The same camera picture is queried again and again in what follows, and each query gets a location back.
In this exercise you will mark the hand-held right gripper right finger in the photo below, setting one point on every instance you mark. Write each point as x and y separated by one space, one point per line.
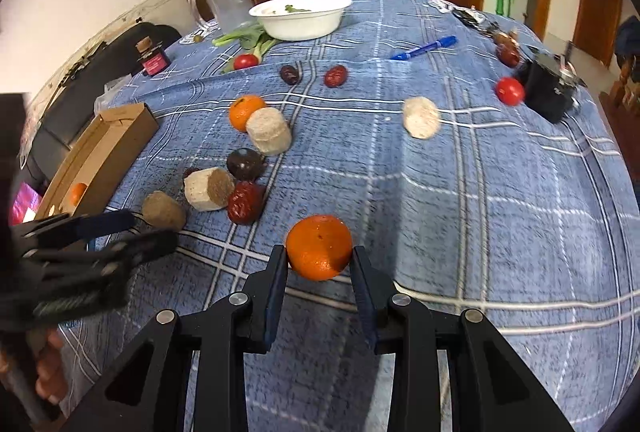
364 297

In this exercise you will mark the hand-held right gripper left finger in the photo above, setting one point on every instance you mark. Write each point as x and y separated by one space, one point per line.
276 294

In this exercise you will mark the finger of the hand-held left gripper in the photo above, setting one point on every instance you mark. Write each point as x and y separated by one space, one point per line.
107 222
145 246

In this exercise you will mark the brownish yam piece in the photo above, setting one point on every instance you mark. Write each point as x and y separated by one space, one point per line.
162 210

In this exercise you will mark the orange mandarin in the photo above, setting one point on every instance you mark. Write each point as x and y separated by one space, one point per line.
78 193
245 112
318 247

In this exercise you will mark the beige yam piece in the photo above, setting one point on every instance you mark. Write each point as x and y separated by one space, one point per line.
421 117
205 189
270 132

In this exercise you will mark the brown cardboard box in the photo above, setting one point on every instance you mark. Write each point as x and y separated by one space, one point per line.
122 132

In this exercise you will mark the large red jujube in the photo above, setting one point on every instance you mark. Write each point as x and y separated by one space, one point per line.
245 203

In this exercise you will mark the dark purple passion fruit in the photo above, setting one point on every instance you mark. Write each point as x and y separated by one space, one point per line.
245 164

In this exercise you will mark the person's left hand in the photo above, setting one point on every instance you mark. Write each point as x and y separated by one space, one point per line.
51 364

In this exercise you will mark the pink gift bag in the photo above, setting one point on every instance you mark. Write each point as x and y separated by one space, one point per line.
24 206

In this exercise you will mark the blue plaid blanket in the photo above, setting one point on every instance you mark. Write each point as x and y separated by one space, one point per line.
450 212

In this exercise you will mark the clear plastic bag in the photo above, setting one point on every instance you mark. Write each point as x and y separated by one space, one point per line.
110 95

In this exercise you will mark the black leather sofa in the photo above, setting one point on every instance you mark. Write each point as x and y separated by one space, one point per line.
100 72

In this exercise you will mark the dark bottle with pink label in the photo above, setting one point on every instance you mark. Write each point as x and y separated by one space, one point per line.
152 58

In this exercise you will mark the small red tomato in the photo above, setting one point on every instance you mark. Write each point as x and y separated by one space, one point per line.
245 62

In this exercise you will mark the dark wrinkled jujube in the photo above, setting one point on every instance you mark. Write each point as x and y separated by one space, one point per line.
290 75

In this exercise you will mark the clear plastic pitcher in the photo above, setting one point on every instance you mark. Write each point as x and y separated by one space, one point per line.
227 2

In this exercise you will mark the blue pen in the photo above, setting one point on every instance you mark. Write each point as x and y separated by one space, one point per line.
425 48

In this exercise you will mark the white bowl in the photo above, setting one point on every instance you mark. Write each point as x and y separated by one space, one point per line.
305 22

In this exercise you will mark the black metal device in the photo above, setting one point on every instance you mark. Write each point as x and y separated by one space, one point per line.
547 87

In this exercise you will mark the small green vegetable piece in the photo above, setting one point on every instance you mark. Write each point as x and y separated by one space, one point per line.
291 8

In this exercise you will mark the brown red jujube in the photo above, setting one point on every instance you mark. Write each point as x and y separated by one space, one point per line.
509 54

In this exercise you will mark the bunch of keys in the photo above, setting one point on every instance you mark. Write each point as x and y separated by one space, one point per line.
472 16

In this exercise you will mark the wooden door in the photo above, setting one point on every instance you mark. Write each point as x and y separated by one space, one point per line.
595 7

